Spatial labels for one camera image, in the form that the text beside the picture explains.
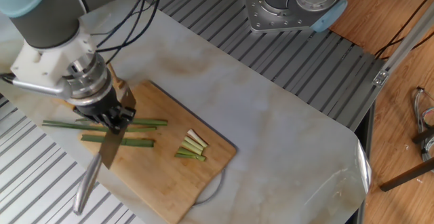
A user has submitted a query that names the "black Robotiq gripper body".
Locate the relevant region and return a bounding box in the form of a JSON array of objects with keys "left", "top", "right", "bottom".
[{"left": 72, "top": 87, "right": 132, "bottom": 123}]

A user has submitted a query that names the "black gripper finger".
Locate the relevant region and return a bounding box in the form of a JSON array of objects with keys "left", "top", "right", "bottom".
[
  {"left": 117, "top": 106, "right": 138, "bottom": 128},
  {"left": 99, "top": 114, "right": 121, "bottom": 134}
]

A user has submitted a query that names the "steel kitchen knife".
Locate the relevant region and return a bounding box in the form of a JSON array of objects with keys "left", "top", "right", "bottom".
[{"left": 73, "top": 114, "right": 128, "bottom": 215}]

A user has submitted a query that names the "green garlic stalk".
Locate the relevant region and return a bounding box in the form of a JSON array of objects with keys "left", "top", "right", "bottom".
[{"left": 42, "top": 117, "right": 169, "bottom": 131}]

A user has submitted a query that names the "long green garlic leaf piece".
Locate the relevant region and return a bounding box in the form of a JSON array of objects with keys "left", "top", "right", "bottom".
[{"left": 81, "top": 134, "right": 156, "bottom": 148}]

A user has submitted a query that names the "short green garlic piece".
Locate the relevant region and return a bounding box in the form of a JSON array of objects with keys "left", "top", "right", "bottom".
[
  {"left": 179, "top": 145, "right": 203, "bottom": 157},
  {"left": 175, "top": 152, "right": 207, "bottom": 162}
]

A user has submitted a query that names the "bamboo cutting board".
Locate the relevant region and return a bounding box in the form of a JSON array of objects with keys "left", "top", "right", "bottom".
[{"left": 76, "top": 79, "right": 238, "bottom": 223}]

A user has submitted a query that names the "white marble pattern mat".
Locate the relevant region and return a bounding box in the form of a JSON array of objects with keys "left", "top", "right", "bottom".
[{"left": 0, "top": 0, "right": 372, "bottom": 224}]

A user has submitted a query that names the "black bar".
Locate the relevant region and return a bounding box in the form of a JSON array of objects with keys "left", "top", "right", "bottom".
[{"left": 379, "top": 160, "right": 434, "bottom": 193}]

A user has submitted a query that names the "metal wire board loop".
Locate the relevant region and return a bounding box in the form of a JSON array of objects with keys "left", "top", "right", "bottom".
[{"left": 195, "top": 170, "right": 226, "bottom": 204}]

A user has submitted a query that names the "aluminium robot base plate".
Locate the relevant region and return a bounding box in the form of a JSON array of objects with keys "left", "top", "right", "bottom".
[{"left": 245, "top": 0, "right": 321, "bottom": 34}]

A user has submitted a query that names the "black floor cable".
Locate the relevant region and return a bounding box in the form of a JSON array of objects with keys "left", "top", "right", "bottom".
[{"left": 375, "top": 5, "right": 434, "bottom": 59}]

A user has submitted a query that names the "aluminium frame post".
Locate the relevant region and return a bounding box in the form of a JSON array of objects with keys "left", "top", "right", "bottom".
[{"left": 372, "top": 19, "right": 434, "bottom": 86}]

